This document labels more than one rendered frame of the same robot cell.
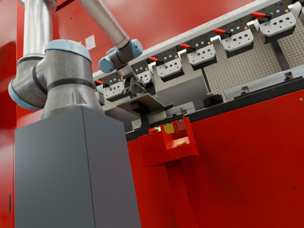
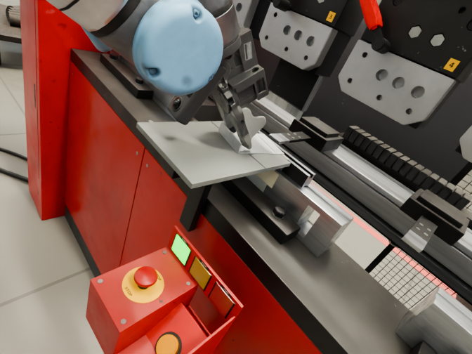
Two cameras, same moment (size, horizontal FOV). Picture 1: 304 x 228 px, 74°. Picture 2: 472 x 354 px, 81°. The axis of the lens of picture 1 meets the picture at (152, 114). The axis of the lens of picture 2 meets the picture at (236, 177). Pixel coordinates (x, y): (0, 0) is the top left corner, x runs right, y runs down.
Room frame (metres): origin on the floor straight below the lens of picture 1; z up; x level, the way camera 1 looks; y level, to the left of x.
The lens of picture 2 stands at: (0.59, -0.15, 1.24)
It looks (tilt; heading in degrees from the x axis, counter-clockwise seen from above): 31 degrees down; 16
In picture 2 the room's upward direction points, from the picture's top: 24 degrees clockwise
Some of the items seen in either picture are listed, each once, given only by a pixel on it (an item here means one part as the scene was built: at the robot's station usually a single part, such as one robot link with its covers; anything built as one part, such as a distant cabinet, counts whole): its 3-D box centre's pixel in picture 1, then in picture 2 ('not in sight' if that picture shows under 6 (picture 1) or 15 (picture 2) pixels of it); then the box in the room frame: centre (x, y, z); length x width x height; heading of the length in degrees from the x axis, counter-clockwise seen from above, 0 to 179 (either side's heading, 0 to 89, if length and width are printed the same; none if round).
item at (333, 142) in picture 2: not in sight; (303, 133); (1.33, -0.06, 1.01); 0.26 x 0.12 x 0.05; 161
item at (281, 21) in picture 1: (273, 22); not in sight; (0.93, -0.74, 1.26); 0.15 x 0.09 x 0.17; 71
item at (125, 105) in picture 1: (142, 106); (220, 146); (1.04, 0.04, 1.00); 0.26 x 0.18 x 0.01; 161
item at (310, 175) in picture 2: (159, 111); (275, 154); (1.17, -0.04, 0.99); 0.20 x 0.03 x 0.03; 71
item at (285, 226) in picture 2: (159, 125); (244, 190); (1.11, -0.03, 0.89); 0.30 x 0.05 x 0.03; 71
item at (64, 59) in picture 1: (68, 68); not in sight; (0.48, 0.20, 0.94); 0.13 x 0.12 x 0.14; 64
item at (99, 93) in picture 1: (91, 96); not in sight; (1.32, 0.39, 1.26); 0.15 x 0.09 x 0.17; 71
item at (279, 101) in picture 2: (148, 92); (291, 88); (1.18, -0.01, 1.13); 0.10 x 0.02 x 0.10; 71
